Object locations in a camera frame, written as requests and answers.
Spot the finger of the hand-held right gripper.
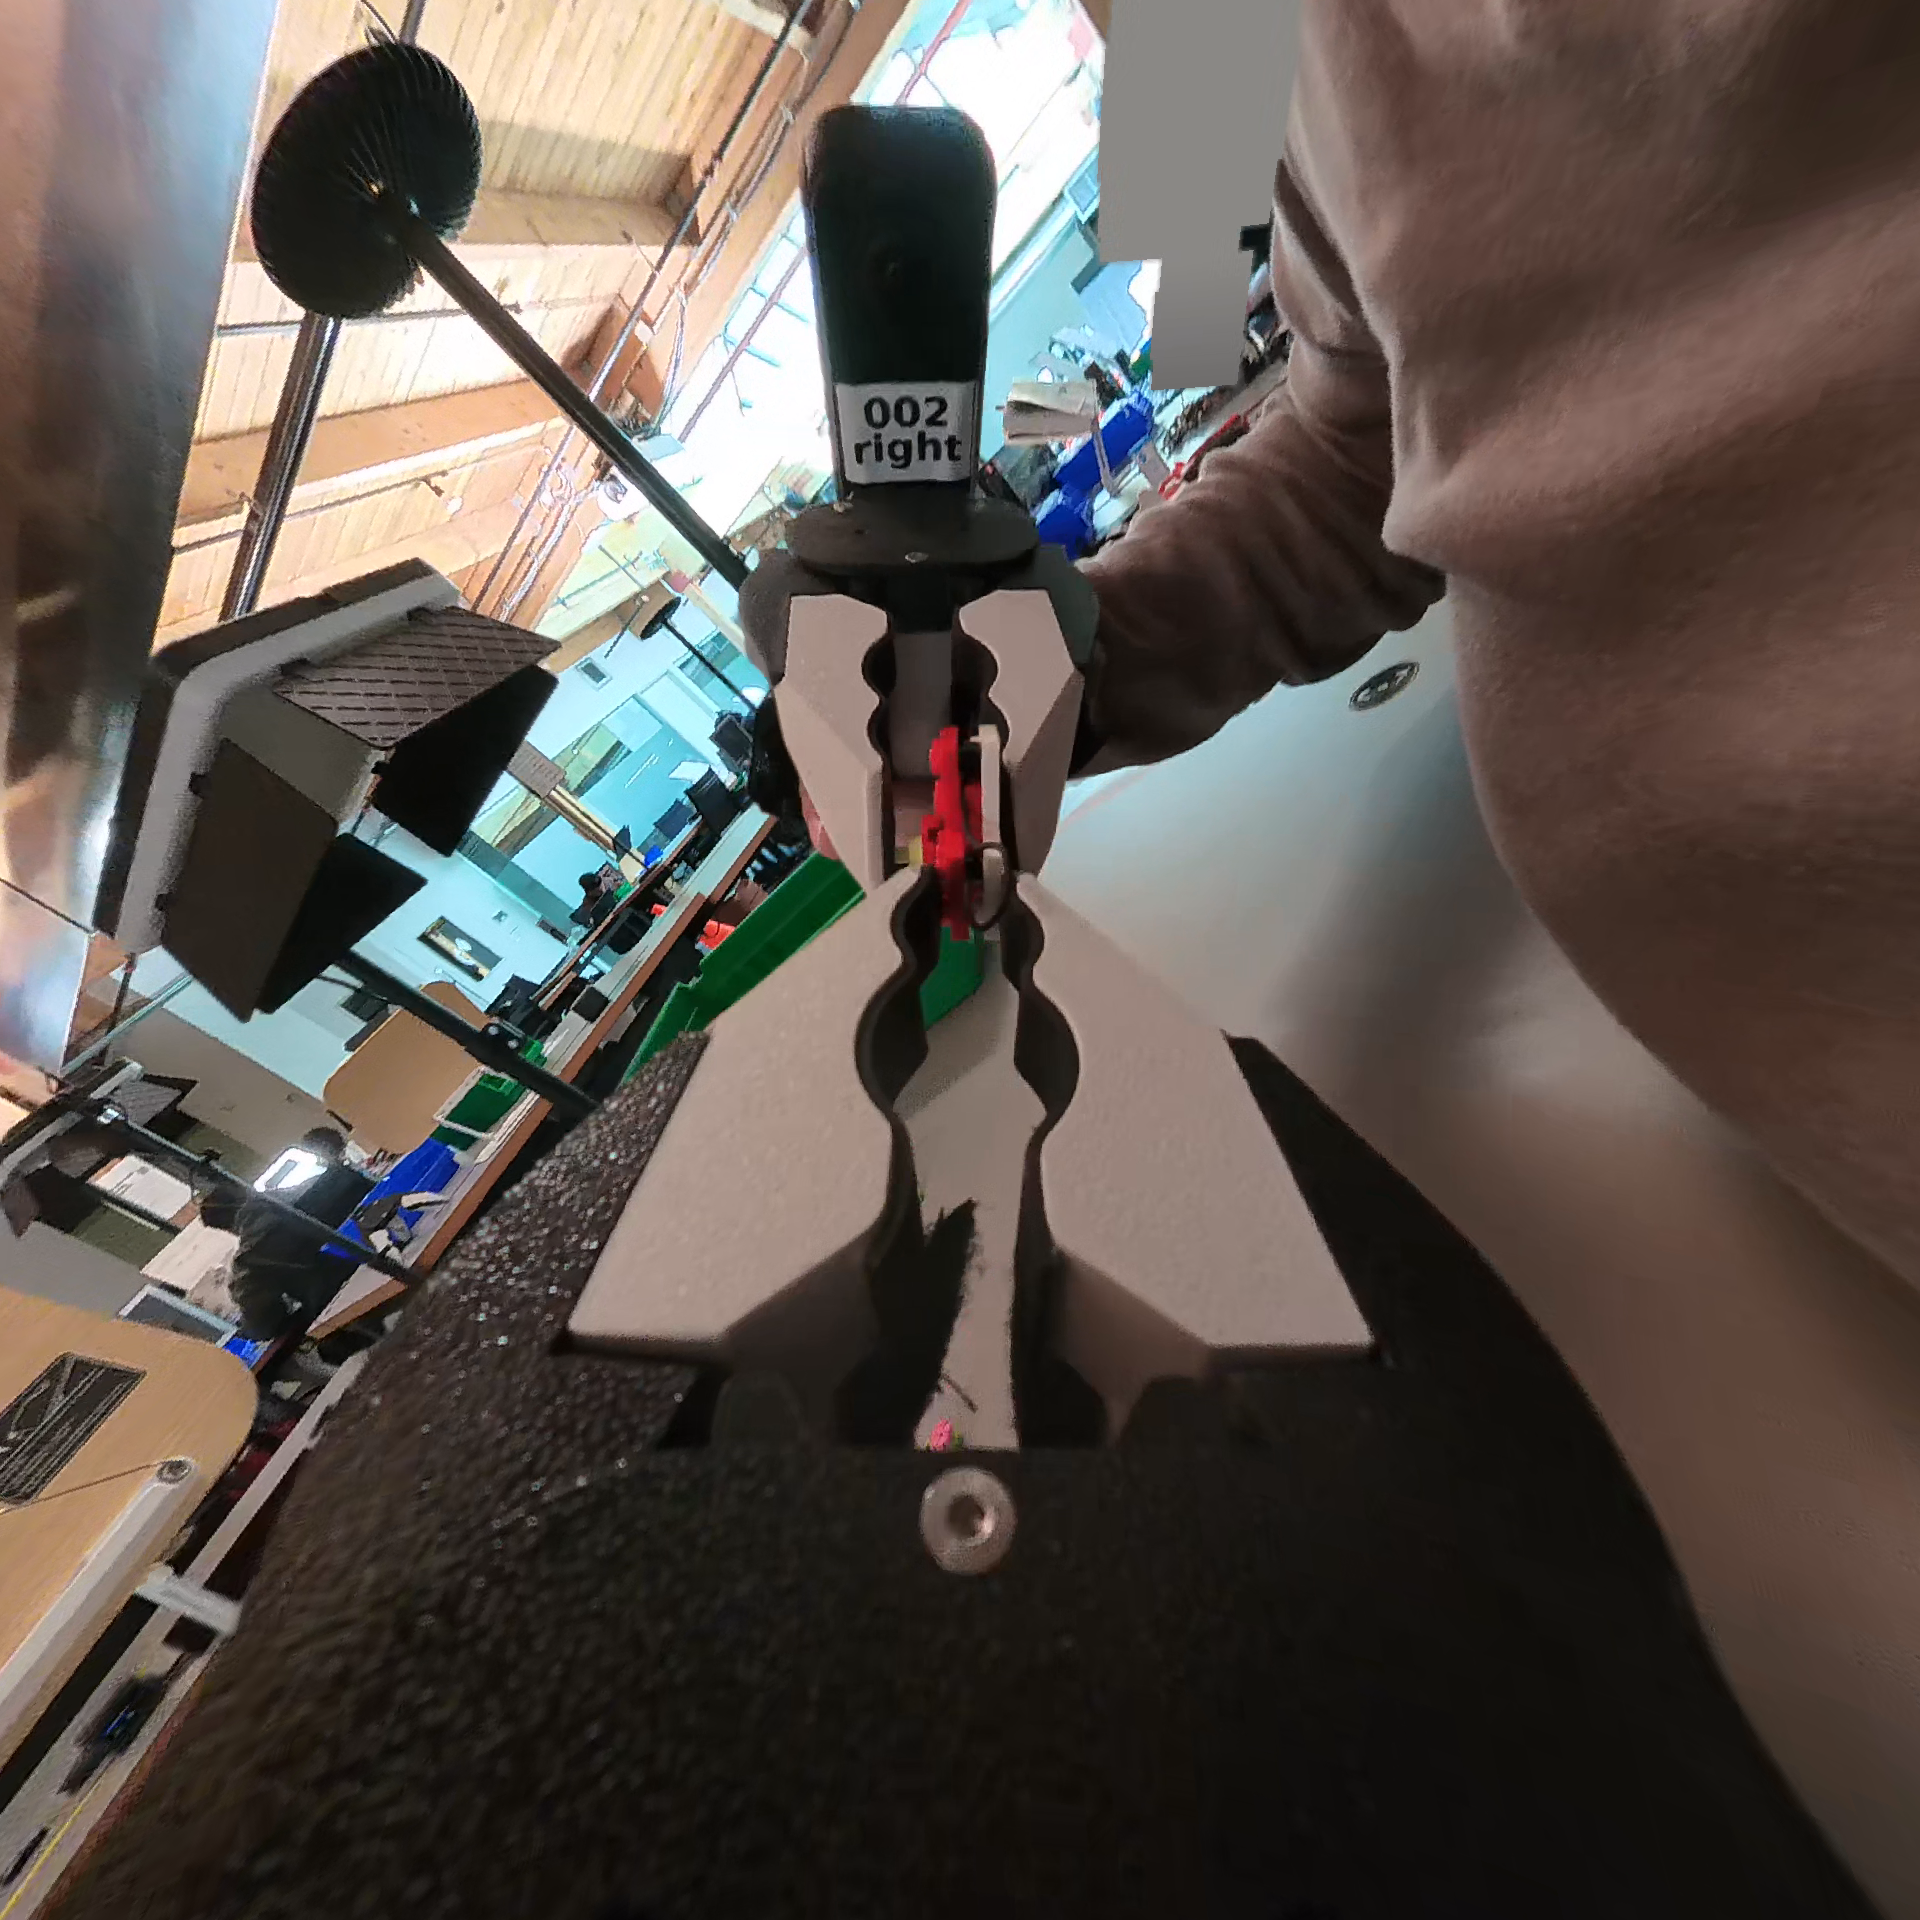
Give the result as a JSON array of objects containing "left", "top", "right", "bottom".
[
  {"left": 959, "top": 587, "right": 1084, "bottom": 890},
  {"left": 781, "top": 591, "right": 926, "bottom": 903}
]

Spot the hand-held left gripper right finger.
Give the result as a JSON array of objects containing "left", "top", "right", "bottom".
[{"left": 999, "top": 871, "right": 1377, "bottom": 1446}]

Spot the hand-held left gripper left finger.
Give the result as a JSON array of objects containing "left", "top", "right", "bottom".
[{"left": 568, "top": 867, "right": 926, "bottom": 1446}]

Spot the red lego bracket piece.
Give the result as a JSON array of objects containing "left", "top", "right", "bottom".
[{"left": 893, "top": 723, "right": 1009, "bottom": 945}]

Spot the stack of blue bins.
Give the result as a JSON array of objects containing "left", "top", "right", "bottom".
[
  {"left": 1034, "top": 389, "right": 1160, "bottom": 561},
  {"left": 339, "top": 1138, "right": 456, "bottom": 1263}
]

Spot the long wooden desk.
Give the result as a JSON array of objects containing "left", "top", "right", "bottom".
[{"left": 298, "top": 810, "right": 781, "bottom": 1354}]

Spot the green plastic bin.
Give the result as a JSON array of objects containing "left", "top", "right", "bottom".
[{"left": 662, "top": 864, "right": 979, "bottom": 1053}]

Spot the black light stand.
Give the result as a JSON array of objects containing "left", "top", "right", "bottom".
[{"left": 339, "top": 959, "right": 601, "bottom": 1118}]

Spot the black lamp pole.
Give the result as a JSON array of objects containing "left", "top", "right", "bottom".
[{"left": 394, "top": 201, "right": 753, "bottom": 591}]

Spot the softbox studio light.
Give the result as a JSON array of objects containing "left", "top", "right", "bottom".
[{"left": 91, "top": 561, "right": 561, "bottom": 1025}]

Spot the black pleated round lamp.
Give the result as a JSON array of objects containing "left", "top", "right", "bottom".
[{"left": 250, "top": 42, "right": 487, "bottom": 321}]

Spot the black studio light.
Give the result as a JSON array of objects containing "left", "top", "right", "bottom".
[{"left": 0, "top": 1056, "right": 200, "bottom": 1239}]

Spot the person's torso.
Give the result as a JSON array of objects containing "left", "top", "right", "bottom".
[{"left": 1270, "top": 0, "right": 1920, "bottom": 1354}]

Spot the wooden flip-top table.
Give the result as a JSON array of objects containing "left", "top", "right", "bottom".
[{"left": 0, "top": 1283, "right": 260, "bottom": 1789}]

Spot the silver reflector panel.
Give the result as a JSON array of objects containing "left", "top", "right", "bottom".
[{"left": 0, "top": 0, "right": 286, "bottom": 1068}]

